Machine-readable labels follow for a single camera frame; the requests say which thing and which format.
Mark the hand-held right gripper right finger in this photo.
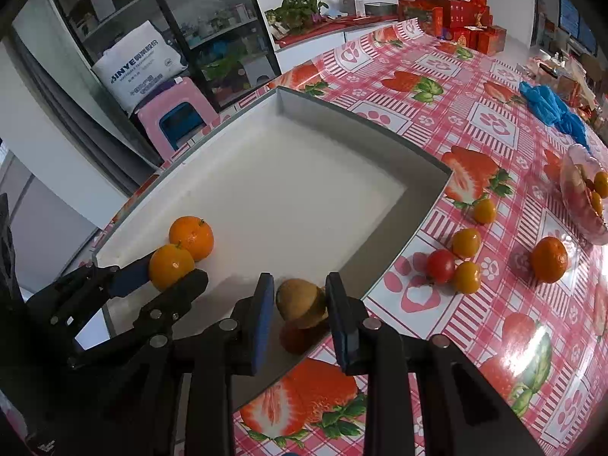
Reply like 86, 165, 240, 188
325, 272, 542, 456

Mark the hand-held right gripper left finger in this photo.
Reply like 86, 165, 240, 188
95, 273, 276, 456

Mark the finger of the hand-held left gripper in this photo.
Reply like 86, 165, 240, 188
66, 268, 210, 371
28, 254, 157, 328

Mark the brown kiwi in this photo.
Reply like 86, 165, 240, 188
275, 279, 329, 329

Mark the red tomato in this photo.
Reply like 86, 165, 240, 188
426, 249, 457, 285

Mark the small orange kumquat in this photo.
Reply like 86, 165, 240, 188
473, 198, 497, 225
451, 228, 482, 258
452, 261, 483, 295

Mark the white shallow tray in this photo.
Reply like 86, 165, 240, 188
90, 85, 454, 412

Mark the clear glass bowl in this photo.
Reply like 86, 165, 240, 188
559, 143, 608, 244

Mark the pink plastic stool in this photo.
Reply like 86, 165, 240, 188
135, 76, 220, 157

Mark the large white printed bag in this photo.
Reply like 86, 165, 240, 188
91, 20, 188, 117

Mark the glass door cabinet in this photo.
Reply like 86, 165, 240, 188
47, 0, 281, 115

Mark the green leafy plant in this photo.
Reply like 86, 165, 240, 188
265, 0, 329, 39

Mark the blue plastic bag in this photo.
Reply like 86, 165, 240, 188
519, 81, 592, 150

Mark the stack of red gift boxes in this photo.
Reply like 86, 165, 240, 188
396, 0, 508, 54

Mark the dark window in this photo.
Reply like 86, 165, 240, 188
558, 0, 599, 55

